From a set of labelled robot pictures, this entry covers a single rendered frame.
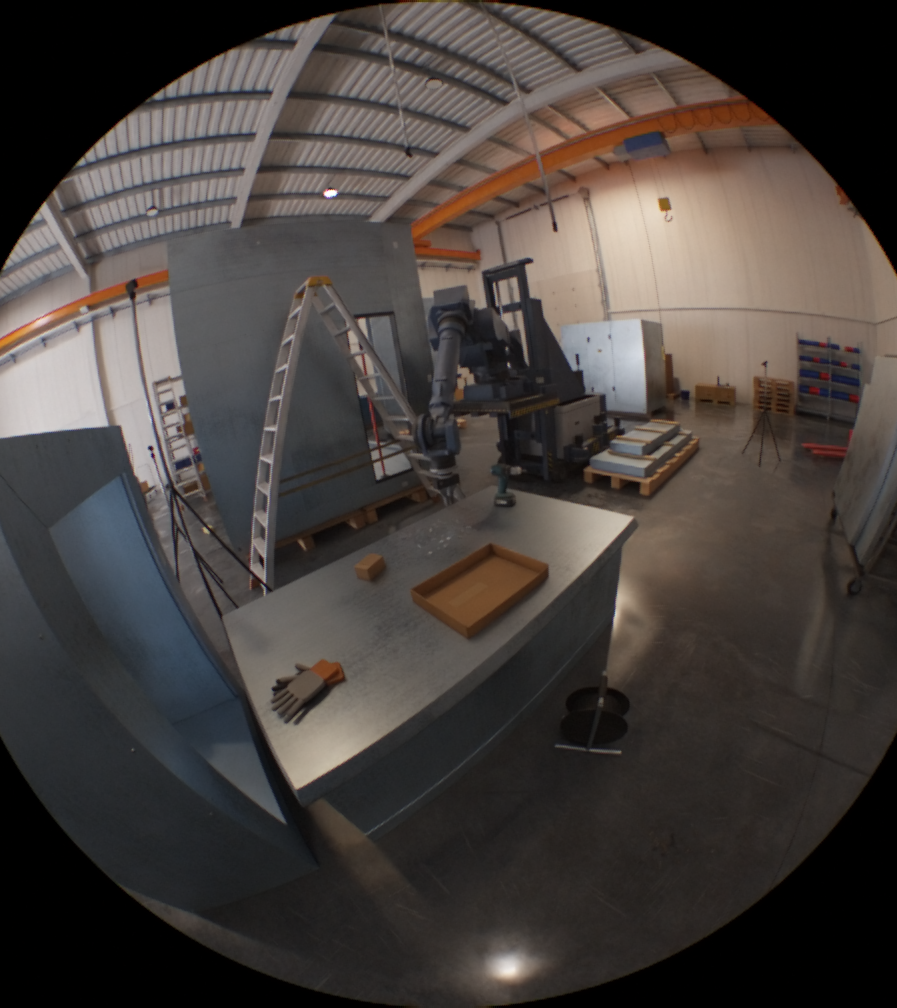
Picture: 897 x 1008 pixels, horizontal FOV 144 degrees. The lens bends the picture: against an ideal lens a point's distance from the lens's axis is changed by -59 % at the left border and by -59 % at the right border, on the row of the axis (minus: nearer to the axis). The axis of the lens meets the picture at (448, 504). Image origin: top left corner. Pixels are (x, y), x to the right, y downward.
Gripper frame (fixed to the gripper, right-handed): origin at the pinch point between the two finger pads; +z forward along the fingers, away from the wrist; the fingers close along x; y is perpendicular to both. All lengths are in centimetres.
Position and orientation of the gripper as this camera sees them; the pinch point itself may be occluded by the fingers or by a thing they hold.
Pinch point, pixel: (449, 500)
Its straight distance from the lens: 182.8
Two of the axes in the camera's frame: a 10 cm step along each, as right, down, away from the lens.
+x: 8.4, -3.1, 4.4
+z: 1.5, 9.2, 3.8
